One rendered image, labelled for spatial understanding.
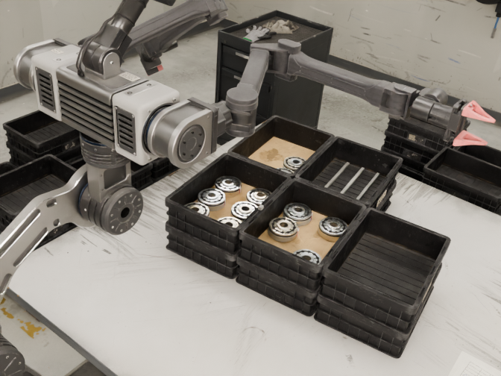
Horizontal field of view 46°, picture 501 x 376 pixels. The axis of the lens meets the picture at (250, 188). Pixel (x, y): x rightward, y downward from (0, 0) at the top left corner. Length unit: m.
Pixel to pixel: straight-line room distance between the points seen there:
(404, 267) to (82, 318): 1.06
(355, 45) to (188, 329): 4.02
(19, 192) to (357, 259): 1.62
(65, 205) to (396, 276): 1.07
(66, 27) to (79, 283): 3.25
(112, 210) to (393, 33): 4.05
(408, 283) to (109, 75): 1.15
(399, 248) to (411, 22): 3.34
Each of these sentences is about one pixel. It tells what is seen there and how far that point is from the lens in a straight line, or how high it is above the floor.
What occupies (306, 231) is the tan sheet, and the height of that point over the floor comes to 0.83.
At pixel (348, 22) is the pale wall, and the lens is 5.50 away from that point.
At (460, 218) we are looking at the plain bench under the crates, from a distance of 2.60.
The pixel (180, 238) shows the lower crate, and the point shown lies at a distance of 2.09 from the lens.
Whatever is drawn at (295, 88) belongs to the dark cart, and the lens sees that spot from 3.68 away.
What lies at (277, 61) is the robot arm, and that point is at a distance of 1.78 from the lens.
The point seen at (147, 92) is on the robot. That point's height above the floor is 1.53.
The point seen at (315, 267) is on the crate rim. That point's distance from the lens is 1.81.
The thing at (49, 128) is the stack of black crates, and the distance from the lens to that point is 3.40.
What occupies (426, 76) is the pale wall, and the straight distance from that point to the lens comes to 5.29.
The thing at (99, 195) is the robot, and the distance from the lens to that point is 1.59.
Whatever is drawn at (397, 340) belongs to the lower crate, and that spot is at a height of 0.78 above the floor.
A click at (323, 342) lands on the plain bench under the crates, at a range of 1.91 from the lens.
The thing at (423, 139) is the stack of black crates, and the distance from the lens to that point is 3.51.
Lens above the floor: 2.12
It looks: 35 degrees down
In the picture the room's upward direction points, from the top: 5 degrees clockwise
